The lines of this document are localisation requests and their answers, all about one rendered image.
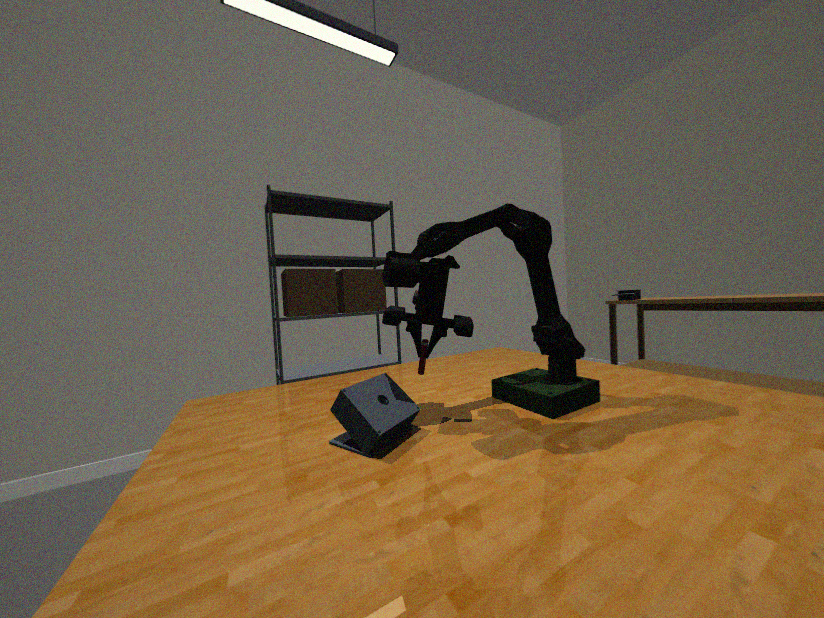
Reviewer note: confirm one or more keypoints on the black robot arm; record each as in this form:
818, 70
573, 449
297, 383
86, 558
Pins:
532, 238

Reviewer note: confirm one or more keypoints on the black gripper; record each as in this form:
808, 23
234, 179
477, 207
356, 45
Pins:
429, 310

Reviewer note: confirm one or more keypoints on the dark grey sloped panel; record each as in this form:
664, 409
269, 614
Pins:
375, 413

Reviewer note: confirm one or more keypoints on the dark red cylinder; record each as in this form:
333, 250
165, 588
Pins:
422, 360

